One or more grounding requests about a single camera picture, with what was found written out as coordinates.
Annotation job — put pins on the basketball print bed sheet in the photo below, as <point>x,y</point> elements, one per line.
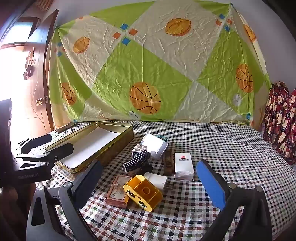
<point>150,58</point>

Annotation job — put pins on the cyan bear card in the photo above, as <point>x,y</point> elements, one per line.
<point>164,138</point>

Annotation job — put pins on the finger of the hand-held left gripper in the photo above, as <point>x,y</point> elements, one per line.
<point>37,142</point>
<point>60,150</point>

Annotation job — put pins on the white building block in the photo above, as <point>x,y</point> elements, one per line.
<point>136,149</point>

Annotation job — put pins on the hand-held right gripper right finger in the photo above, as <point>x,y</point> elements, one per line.
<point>210,185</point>

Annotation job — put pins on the clear plastic lid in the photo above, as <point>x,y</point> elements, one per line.
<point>153,143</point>

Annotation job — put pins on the dark smartphone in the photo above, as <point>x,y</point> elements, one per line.
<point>66,127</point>

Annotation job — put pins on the red door ornament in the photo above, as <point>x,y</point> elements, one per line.
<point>29,62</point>

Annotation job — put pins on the red plaid bear pillow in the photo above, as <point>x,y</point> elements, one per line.
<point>275,115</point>
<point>288,129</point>

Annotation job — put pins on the white carton box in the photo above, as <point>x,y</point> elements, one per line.
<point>183,166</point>

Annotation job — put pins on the checkered tablecloth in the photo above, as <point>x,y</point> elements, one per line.
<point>219,143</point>

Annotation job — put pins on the gold tin box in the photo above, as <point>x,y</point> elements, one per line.
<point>92,143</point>

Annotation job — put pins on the yellow face pen holder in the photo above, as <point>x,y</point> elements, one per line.
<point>143,192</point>

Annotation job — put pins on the brown wooden comb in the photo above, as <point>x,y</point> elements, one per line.
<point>168,164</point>

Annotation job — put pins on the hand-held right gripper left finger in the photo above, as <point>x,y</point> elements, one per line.
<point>89,176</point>

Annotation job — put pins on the black toothed hair clip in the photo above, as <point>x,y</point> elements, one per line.
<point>136,160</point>

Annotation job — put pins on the wooden door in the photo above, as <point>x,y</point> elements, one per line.
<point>30,97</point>

